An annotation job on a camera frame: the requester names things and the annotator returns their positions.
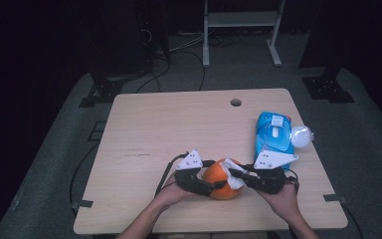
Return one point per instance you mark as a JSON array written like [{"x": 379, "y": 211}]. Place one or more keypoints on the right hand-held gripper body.
[{"x": 268, "y": 181}]

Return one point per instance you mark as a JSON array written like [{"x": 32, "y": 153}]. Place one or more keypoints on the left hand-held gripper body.
[{"x": 190, "y": 181}]

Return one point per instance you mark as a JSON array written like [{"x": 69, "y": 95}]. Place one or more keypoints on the white wet wipe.
[
  {"x": 233, "y": 177},
  {"x": 275, "y": 132}
]

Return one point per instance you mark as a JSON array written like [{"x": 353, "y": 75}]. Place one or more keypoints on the orange plush toy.
[{"x": 217, "y": 179}]

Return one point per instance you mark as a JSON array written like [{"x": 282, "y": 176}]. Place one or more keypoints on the blue wet wipes pack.
[{"x": 272, "y": 139}]

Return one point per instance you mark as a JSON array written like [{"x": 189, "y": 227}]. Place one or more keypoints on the person's left hand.
[{"x": 172, "y": 195}]

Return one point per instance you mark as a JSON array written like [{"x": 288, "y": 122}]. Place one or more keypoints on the person's right hand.
[{"x": 283, "y": 204}]

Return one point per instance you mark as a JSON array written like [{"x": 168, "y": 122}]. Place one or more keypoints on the black stand base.
[
  {"x": 326, "y": 89},
  {"x": 104, "y": 89}
]

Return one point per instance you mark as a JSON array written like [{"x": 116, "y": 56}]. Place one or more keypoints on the white metal stand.
[{"x": 242, "y": 19}]

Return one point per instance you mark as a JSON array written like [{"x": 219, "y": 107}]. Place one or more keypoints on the black table edge bracket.
[
  {"x": 82, "y": 203},
  {"x": 335, "y": 198}
]

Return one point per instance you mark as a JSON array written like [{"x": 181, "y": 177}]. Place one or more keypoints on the black floor socket frame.
[{"x": 96, "y": 131}]

